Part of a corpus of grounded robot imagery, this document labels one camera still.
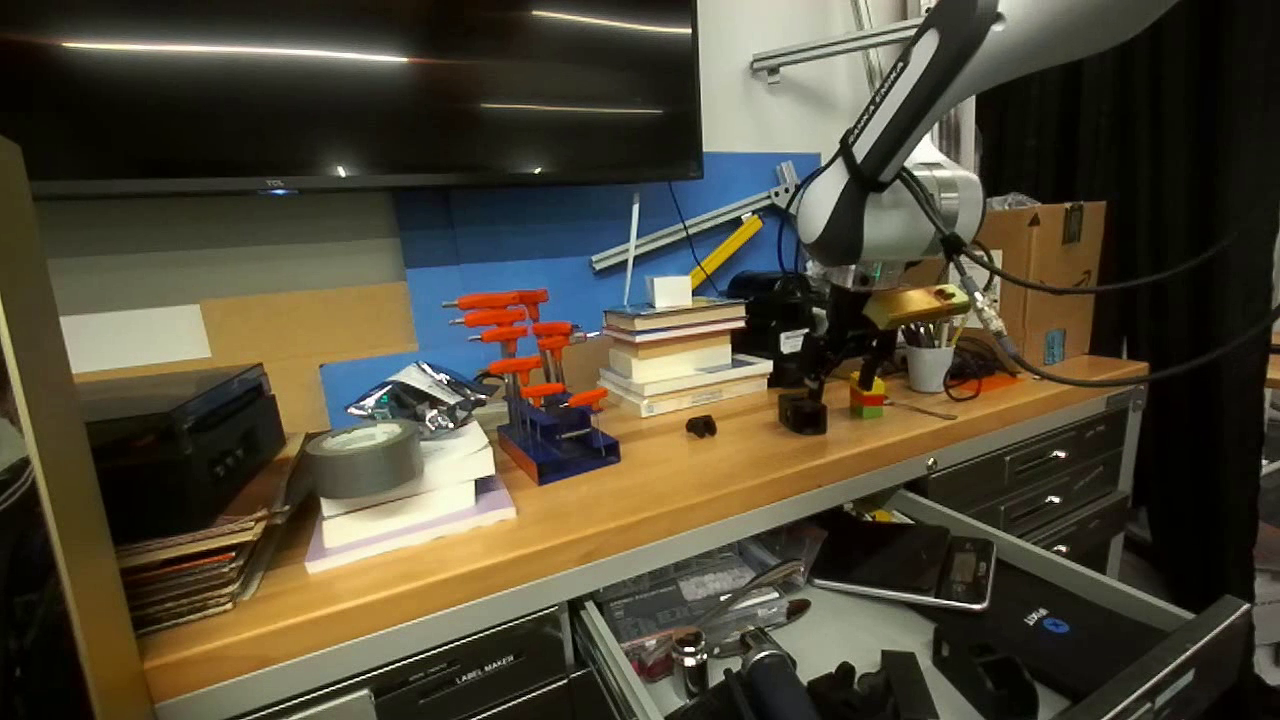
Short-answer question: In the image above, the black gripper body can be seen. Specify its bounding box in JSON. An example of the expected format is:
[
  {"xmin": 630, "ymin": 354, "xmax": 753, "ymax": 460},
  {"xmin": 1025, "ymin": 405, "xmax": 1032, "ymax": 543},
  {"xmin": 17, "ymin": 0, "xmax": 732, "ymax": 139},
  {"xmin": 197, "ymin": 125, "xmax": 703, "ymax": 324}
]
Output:
[{"xmin": 792, "ymin": 288, "xmax": 896, "ymax": 393}]

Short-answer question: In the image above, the small black block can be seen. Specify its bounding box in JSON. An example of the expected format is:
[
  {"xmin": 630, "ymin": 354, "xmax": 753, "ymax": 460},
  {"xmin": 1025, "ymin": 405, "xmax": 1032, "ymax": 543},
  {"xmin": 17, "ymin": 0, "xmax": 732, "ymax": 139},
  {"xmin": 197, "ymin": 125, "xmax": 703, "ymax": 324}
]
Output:
[{"xmin": 683, "ymin": 416, "xmax": 717, "ymax": 440}]

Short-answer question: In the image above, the black tool drawer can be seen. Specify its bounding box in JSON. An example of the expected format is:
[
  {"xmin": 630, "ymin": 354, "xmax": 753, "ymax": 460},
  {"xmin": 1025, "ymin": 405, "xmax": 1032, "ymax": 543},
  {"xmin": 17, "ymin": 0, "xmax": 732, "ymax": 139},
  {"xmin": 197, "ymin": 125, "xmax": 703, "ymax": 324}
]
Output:
[{"xmin": 578, "ymin": 493, "xmax": 1251, "ymax": 720}]

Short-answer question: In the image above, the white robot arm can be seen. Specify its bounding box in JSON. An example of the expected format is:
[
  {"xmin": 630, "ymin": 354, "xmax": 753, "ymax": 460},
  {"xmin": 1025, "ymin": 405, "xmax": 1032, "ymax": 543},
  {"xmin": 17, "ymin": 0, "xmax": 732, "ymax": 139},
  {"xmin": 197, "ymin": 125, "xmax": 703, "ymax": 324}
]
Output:
[{"xmin": 792, "ymin": 0, "xmax": 1178, "ymax": 389}]

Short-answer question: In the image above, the yellow red green lego block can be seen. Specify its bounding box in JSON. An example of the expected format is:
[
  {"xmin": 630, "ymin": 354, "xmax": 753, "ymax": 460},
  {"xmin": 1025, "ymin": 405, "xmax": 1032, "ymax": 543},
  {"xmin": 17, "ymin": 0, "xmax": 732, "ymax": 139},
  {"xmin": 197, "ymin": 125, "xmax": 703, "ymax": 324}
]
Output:
[{"xmin": 852, "ymin": 376, "xmax": 889, "ymax": 421}]

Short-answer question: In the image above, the black label printer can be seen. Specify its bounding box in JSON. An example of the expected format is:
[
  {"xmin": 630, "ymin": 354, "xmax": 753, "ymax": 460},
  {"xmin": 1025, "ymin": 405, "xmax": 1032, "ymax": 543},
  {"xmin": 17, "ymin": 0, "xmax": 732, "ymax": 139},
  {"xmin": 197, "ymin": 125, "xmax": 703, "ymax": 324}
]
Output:
[{"xmin": 730, "ymin": 274, "xmax": 813, "ymax": 356}]

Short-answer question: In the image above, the white pen cup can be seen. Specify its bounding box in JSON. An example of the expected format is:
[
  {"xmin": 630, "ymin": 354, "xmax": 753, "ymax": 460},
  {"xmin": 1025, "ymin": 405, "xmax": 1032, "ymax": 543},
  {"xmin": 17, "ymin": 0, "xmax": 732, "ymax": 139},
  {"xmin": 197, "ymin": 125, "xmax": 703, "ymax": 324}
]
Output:
[{"xmin": 904, "ymin": 344, "xmax": 956, "ymax": 398}]

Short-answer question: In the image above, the yellow level tool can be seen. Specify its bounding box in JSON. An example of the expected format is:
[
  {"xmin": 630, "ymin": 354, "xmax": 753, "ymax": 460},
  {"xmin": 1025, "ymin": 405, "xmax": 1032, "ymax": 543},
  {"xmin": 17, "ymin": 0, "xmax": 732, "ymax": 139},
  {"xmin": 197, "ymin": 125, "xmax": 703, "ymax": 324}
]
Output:
[{"xmin": 688, "ymin": 211, "xmax": 763, "ymax": 288}]

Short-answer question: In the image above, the metal square ruler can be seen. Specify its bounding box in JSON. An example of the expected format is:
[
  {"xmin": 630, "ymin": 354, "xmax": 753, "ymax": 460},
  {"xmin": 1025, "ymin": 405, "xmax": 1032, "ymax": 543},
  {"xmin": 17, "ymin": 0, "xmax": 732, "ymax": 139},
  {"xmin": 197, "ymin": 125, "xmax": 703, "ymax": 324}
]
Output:
[{"xmin": 589, "ymin": 161, "xmax": 802, "ymax": 274}]

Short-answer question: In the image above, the stack of books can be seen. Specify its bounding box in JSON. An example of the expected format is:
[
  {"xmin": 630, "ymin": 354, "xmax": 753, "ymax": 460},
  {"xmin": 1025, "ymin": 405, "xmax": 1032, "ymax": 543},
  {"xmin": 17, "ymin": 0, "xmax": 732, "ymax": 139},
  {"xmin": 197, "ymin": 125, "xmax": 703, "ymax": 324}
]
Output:
[{"xmin": 600, "ymin": 302, "xmax": 772, "ymax": 416}]

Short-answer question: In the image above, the small white box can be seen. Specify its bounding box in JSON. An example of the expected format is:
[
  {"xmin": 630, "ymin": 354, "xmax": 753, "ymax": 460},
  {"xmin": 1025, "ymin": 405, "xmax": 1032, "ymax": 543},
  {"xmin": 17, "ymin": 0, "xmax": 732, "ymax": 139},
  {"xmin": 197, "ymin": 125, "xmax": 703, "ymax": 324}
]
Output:
[{"xmin": 651, "ymin": 275, "xmax": 693, "ymax": 309}]

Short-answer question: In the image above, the cardboard box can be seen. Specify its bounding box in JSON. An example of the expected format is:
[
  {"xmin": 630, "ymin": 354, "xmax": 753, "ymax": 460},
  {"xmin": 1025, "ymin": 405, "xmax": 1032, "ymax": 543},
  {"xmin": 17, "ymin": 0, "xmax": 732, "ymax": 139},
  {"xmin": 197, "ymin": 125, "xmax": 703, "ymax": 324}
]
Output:
[{"xmin": 979, "ymin": 200, "xmax": 1108, "ymax": 367}]

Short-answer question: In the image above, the black tablet device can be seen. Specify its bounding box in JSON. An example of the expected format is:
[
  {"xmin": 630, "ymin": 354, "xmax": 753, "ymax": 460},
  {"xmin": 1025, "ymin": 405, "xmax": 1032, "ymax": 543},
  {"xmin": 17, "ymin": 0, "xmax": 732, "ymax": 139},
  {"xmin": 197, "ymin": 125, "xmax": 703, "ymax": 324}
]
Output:
[{"xmin": 813, "ymin": 518, "xmax": 998, "ymax": 614}]

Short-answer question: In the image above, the black box with blue logo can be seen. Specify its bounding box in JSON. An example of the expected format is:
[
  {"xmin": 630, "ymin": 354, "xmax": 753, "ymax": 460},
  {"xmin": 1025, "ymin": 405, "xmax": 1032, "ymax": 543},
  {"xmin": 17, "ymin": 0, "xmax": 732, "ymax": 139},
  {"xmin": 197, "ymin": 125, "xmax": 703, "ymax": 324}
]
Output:
[{"xmin": 931, "ymin": 563, "xmax": 1166, "ymax": 720}]

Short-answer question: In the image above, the black case on left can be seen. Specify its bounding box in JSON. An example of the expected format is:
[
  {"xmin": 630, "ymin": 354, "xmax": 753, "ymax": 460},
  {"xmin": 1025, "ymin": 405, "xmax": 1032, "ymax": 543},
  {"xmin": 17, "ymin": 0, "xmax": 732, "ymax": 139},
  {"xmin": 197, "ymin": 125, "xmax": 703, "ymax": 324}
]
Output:
[{"xmin": 80, "ymin": 363, "xmax": 283, "ymax": 543}]

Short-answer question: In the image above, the large black monitor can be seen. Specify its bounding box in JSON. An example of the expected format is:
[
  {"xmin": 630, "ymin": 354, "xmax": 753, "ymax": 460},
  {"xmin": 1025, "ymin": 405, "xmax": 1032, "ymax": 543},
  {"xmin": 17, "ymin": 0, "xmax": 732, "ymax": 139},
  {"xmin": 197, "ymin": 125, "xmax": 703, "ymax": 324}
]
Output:
[{"xmin": 0, "ymin": 0, "xmax": 703, "ymax": 198}]

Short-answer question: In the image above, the gold wrist camera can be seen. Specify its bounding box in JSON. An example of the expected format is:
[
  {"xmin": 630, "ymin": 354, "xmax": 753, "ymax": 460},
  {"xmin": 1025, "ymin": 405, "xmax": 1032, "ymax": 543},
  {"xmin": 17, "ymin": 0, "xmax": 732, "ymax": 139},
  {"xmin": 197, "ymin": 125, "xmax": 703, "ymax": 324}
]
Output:
[{"xmin": 864, "ymin": 286, "xmax": 973, "ymax": 330}]

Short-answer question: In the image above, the orange T-handle tool set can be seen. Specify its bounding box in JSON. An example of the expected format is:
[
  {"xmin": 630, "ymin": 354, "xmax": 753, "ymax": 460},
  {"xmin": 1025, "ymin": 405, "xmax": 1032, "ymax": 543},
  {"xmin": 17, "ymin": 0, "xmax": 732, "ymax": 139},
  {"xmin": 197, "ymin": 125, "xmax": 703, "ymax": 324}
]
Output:
[{"xmin": 454, "ymin": 288, "xmax": 621, "ymax": 485}]

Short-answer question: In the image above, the grey duct tape roll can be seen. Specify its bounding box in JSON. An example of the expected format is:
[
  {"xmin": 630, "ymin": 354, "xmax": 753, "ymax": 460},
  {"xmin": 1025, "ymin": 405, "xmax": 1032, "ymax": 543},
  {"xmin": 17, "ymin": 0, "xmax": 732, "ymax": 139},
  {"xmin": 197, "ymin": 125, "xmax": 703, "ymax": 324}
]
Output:
[{"xmin": 303, "ymin": 421, "xmax": 419, "ymax": 500}]

